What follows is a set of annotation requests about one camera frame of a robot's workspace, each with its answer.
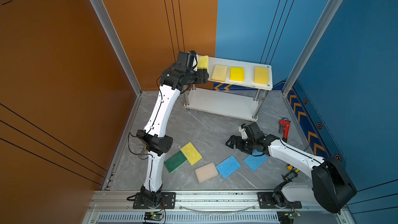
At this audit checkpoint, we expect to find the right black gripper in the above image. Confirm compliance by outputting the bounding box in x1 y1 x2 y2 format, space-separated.
224 135 256 154

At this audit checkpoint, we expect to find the light yellow cellulose sponge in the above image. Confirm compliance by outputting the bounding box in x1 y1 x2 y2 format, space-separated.
198 56 209 69

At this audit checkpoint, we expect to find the pale yellow orange-backed sponge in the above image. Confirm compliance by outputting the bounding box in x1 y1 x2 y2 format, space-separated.
211 64 229 82

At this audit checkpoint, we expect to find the bright yellow foam sponge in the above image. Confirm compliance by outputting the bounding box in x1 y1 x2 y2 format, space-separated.
230 67 245 82

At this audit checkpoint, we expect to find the beige foam sponge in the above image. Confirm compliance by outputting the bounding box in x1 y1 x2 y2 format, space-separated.
195 162 219 183

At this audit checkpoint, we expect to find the golden yellow sponge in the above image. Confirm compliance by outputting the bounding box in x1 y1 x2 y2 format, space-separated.
254 66 269 85

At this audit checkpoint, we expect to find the green scouring sponge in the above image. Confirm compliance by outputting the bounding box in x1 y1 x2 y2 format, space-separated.
164 151 187 173

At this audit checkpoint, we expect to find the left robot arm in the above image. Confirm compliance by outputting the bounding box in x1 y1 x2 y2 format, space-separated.
136 51 208 208

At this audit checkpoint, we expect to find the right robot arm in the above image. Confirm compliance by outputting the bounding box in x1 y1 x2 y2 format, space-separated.
226 122 357 214

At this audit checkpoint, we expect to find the white two-tier shelf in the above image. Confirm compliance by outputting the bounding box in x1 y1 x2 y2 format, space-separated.
184 57 273 121

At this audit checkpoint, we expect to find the blue cellulose sponge right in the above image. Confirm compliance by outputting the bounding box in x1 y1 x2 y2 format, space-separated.
244 150 268 172

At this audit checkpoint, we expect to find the blue cellulose sponge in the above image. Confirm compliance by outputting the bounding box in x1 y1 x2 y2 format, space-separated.
216 156 241 179
244 150 268 172

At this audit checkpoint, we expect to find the blue cellulose sponge left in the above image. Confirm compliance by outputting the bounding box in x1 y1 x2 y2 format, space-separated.
216 156 241 179

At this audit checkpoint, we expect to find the red pipe wrench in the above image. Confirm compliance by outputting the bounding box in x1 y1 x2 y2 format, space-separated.
279 117 291 142

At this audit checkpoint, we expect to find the yellow black caliper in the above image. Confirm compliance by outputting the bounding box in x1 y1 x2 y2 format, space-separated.
282 170 298 182

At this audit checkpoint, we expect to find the right green circuit board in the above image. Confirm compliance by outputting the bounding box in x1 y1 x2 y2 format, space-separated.
277 212 301 224

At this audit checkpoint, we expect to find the green circuit board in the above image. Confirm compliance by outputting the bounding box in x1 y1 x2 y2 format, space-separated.
277 212 301 224
143 212 164 223

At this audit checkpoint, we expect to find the left green circuit board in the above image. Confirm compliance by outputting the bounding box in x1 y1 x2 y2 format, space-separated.
143 212 164 223

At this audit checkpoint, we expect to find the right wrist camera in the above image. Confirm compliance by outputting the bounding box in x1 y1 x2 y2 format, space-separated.
238 123 248 140

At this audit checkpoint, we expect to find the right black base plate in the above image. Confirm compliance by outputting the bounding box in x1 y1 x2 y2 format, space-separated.
257 192 302 209

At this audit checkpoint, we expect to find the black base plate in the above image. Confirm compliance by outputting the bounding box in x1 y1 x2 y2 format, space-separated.
257 192 302 209
133 192 176 210

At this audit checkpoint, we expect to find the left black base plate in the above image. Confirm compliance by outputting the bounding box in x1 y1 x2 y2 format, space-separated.
133 192 176 210

